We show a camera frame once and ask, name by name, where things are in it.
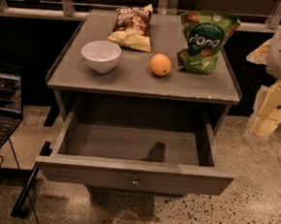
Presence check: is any black metal stand leg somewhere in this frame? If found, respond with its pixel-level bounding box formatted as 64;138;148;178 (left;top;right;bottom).
11;142;52;218

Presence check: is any black laptop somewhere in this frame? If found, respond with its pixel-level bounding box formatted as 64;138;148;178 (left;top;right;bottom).
0;65;23;149

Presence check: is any green dang snack bag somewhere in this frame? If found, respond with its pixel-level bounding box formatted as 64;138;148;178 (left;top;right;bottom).
176;10;241;75

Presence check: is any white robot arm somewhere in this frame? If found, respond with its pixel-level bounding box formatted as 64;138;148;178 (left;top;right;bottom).
246;27;281;139

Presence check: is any metal window railing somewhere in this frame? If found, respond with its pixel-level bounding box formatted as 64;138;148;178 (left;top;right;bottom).
0;0;281;40

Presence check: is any white ceramic bowl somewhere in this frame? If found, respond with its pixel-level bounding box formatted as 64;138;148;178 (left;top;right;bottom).
81;40;122;74

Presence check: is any brown sea salt chip bag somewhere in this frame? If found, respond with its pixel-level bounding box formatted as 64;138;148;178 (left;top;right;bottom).
108;5;153;52

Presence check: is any orange fruit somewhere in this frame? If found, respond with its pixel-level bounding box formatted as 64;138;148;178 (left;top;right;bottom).
150;53;172;77

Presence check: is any grey wooden drawer cabinet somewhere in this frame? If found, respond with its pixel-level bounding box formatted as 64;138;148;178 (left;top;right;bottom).
37;5;249;203

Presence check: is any grey top drawer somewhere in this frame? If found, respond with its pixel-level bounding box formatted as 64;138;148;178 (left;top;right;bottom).
36;113;234;196

